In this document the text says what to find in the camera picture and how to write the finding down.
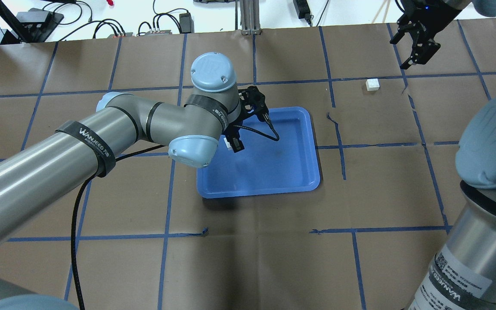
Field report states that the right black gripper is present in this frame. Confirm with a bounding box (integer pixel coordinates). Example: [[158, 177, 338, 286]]
[[389, 0, 463, 69]]

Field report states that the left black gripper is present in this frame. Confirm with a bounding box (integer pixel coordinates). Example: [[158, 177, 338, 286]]
[[226, 86, 270, 152]]

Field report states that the white block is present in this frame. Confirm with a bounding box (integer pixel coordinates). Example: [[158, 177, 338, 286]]
[[223, 137, 233, 151], [365, 78, 380, 92]]

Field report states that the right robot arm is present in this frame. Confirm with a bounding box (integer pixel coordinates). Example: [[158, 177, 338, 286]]
[[405, 97, 496, 310]]

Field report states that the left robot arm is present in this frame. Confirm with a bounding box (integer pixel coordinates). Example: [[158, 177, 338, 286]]
[[0, 52, 280, 310]]

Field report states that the blue plastic tray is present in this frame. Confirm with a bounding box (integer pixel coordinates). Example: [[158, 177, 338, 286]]
[[196, 106, 321, 198]]

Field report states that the black power adapter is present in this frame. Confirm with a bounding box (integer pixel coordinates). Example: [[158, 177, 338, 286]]
[[293, 0, 312, 20]]

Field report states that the aluminium frame post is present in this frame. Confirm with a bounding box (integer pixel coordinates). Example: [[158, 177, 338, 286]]
[[236, 0, 262, 35]]

